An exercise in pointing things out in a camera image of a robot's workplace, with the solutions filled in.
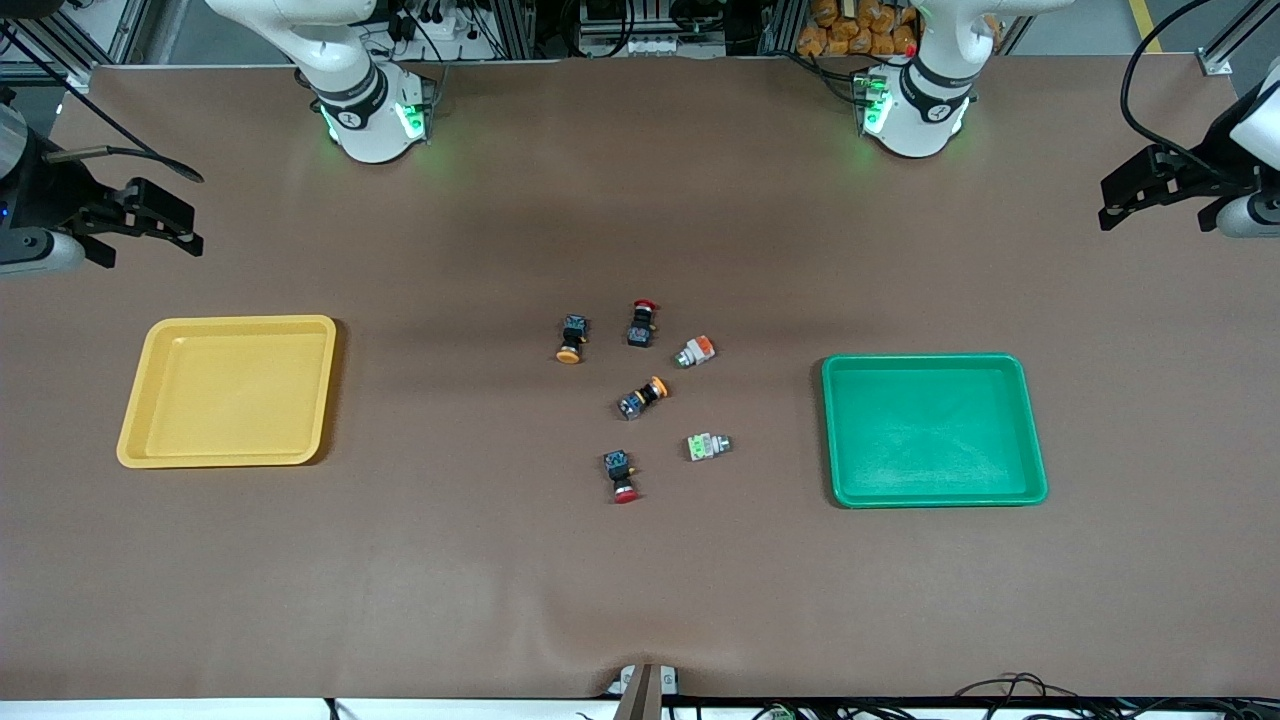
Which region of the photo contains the aluminium frame post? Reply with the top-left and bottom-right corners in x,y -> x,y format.
500,0 -> 538,59
760,0 -> 804,56

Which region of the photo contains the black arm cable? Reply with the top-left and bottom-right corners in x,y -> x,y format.
0,25 -> 205,185
1119,0 -> 1280,181

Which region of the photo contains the white power strip with plugs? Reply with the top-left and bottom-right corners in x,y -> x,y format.
400,5 -> 506,61

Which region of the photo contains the yellow button clear base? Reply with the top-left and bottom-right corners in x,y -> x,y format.
617,375 -> 670,422

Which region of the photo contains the aluminium profile with bracket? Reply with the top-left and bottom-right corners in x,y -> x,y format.
1197,0 -> 1280,77

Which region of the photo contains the yellow plastic tray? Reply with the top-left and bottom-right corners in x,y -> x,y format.
116,315 -> 338,469

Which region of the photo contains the aluminium frame structure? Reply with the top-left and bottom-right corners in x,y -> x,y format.
0,0 -> 151,93

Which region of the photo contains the bag of orange items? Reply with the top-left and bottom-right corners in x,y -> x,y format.
797,0 -> 919,58

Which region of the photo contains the green plastic tray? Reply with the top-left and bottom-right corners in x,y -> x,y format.
821,353 -> 1049,509

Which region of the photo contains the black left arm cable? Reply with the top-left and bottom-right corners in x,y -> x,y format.
1119,0 -> 1280,181

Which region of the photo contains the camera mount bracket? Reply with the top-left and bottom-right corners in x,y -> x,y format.
608,663 -> 681,720

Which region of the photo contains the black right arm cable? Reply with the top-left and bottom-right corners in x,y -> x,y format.
0,25 -> 205,185

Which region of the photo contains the black cable bundle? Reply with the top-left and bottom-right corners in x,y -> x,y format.
950,672 -> 1280,720

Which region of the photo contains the brown table mat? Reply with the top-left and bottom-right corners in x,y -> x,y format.
0,55 -> 1280,701

